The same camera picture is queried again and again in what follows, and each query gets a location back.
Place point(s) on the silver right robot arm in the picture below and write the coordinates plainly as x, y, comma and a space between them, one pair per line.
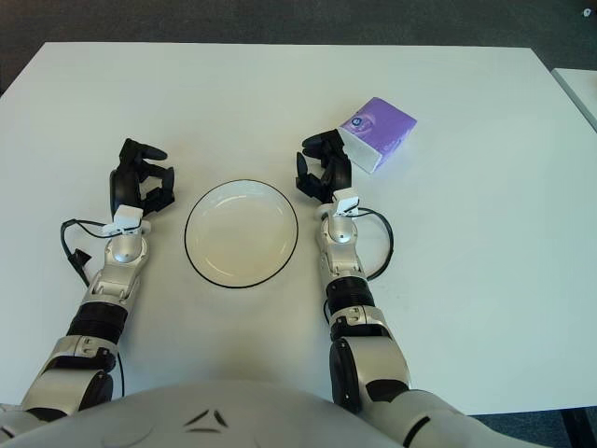
342, 233

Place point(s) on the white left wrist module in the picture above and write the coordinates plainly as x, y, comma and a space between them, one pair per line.
128, 215

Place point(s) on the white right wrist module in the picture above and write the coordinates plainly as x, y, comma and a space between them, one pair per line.
345, 198

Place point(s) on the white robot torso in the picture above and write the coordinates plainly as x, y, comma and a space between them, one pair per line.
280, 420

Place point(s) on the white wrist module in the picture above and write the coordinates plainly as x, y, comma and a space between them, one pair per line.
128, 215
345, 198

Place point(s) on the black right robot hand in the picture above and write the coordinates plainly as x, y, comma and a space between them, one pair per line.
338, 175

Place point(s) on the purple tissue paper pack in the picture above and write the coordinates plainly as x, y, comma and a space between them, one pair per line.
382, 126

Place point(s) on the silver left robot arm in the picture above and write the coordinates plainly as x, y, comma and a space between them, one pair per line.
123, 252

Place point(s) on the white side table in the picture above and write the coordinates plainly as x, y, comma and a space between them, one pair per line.
583, 88

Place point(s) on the small white floor object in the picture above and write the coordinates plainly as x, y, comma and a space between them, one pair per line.
586, 12

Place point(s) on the white plate with black rim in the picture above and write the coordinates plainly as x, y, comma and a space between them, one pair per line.
242, 233

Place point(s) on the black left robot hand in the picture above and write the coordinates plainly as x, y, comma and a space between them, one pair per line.
123, 179

